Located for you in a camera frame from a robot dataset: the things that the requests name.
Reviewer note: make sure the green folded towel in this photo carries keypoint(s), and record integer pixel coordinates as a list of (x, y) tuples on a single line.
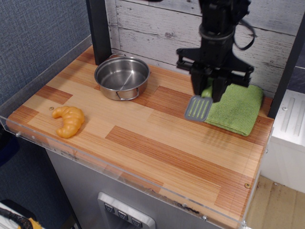
[(237, 110)]

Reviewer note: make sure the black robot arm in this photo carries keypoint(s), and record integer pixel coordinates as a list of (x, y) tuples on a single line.
[(220, 18)]

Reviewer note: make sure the grey toy fridge cabinet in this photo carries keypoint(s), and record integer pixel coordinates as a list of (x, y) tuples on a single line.
[(173, 199)]

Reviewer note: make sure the dark right vertical post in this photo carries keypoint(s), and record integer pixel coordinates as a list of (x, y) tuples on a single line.
[(288, 70)]

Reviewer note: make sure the white metal cabinet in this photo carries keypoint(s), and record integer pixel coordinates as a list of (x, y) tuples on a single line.
[(284, 161)]

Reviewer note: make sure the orange toy croissant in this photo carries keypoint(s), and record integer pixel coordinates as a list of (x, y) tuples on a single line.
[(72, 118)]

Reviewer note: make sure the green and grey toy spatula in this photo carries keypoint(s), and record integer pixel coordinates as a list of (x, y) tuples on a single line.
[(199, 105)]

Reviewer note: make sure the yellow object bottom left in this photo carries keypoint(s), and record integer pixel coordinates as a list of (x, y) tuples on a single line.
[(35, 224)]

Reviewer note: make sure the black vertical post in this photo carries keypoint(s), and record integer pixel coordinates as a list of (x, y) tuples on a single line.
[(100, 37)]

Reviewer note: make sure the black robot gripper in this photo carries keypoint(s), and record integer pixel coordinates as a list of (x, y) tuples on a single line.
[(214, 59)]

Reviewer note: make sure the clear acrylic edge guard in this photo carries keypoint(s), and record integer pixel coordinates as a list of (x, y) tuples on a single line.
[(151, 127)]

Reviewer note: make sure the stainless steel pot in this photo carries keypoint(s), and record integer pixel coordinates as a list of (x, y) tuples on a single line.
[(122, 78)]

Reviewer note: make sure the silver dispenser button panel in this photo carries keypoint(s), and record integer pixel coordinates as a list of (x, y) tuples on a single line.
[(119, 215)]

